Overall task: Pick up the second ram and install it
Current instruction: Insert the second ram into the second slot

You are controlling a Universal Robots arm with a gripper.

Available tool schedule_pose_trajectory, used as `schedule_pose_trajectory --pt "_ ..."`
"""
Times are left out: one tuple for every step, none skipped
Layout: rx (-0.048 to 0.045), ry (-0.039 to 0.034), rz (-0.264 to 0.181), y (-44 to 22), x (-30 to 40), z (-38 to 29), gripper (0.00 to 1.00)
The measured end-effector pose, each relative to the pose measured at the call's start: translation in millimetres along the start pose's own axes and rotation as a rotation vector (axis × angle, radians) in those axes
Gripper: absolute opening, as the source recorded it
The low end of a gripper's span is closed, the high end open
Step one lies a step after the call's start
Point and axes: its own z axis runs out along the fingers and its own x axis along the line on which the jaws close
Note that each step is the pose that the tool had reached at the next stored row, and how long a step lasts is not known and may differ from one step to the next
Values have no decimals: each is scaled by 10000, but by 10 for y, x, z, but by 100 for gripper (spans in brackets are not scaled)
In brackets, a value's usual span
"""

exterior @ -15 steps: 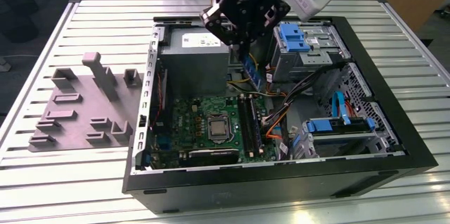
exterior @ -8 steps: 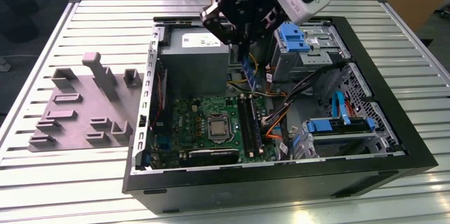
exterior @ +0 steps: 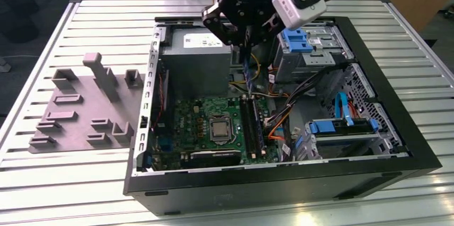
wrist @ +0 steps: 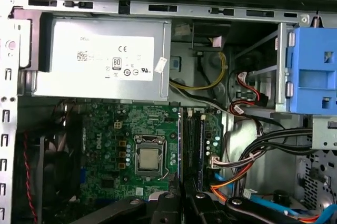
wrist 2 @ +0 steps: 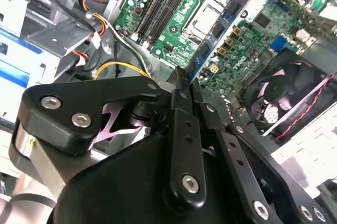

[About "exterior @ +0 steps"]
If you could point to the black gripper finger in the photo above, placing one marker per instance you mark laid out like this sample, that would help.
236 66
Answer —
266 30
216 18

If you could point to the RAM stick with black chips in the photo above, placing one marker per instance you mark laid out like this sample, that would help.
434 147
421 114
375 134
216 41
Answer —
248 71

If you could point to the black RAM slot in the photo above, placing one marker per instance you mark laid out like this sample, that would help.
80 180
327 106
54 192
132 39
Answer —
247 127

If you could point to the blue drive latch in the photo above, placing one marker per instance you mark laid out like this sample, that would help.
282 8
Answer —
298 43

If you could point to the silver drive cage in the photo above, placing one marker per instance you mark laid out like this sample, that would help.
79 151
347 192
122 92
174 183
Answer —
319 59

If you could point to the grey power supply unit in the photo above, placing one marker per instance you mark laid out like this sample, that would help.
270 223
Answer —
195 74

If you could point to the green motherboard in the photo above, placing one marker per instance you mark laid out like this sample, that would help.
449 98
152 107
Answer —
187 114

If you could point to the silver CPU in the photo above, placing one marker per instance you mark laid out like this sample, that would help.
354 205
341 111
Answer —
220 129

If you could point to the hard disk in blue carrier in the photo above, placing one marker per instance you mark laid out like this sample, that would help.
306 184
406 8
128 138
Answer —
325 127

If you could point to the silver disk bay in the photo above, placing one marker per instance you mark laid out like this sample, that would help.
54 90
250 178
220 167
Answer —
347 136

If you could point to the grey parts rack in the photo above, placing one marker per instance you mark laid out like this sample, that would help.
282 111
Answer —
88 103

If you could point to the black graphics card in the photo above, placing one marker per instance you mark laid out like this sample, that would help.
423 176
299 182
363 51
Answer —
212 158

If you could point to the blue port connector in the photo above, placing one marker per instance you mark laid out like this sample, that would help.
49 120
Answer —
146 162

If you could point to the black PC case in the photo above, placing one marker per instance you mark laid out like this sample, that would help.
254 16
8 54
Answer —
283 191

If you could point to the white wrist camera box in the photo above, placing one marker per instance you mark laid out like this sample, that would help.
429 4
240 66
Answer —
298 10

